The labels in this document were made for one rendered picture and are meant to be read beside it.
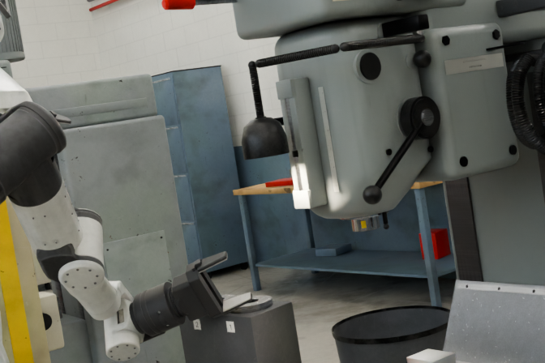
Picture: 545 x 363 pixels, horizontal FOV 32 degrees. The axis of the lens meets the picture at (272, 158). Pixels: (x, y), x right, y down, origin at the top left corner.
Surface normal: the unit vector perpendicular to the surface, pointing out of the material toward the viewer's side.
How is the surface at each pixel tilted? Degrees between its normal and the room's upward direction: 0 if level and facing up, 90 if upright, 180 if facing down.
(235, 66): 90
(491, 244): 90
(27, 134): 72
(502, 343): 63
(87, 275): 135
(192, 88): 90
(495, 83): 90
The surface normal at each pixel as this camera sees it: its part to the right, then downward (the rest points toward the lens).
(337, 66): -0.23, 0.09
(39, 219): 0.15, 0.73
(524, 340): -0.77, -0.32
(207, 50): -0.79, 0.15
